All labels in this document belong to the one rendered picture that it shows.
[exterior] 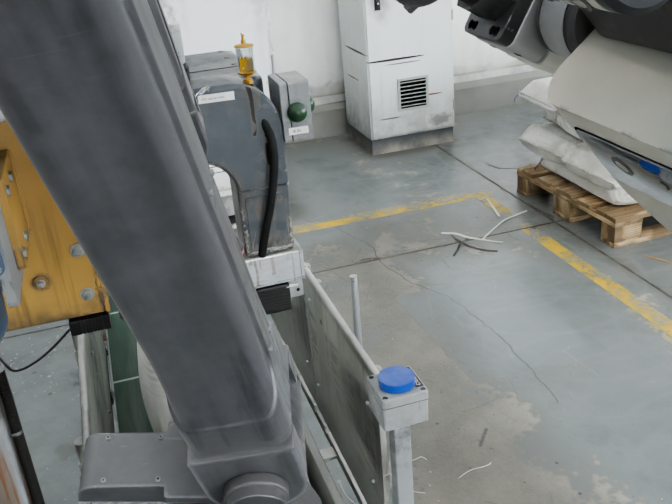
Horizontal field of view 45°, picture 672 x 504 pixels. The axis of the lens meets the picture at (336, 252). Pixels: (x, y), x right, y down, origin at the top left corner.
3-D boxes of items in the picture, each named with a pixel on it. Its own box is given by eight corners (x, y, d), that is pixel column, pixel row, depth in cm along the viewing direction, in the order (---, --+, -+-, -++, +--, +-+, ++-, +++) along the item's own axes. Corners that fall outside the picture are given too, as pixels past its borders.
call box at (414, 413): (430, 420, 132) (429, 390, 129) (384, 433, 130) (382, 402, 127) (411, 394, 139) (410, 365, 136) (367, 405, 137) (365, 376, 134)
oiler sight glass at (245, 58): (257, 71, 116) (254, 46, 115) (240, 73, 116) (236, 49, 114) (253, 68, 119) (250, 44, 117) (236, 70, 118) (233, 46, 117)
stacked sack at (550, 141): (677, 147, 401) (679, 118, 395) (563, 172, 381) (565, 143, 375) (620, 127, 437) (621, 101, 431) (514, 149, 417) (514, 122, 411)
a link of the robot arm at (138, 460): (294, 495, 43) (286, 361, 49) (67, 492, 40) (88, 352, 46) (263, 583, 51) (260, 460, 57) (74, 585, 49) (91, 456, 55)
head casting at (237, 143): (296, 250, 128) (275, 61, 115) (139, 282, 122) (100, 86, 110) (256, 190, 154) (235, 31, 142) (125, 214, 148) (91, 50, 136)
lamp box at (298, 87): (314, 138, 122) (308, 79, 118) (285, 143, 121) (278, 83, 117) (300, 126, 128) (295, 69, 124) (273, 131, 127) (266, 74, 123)
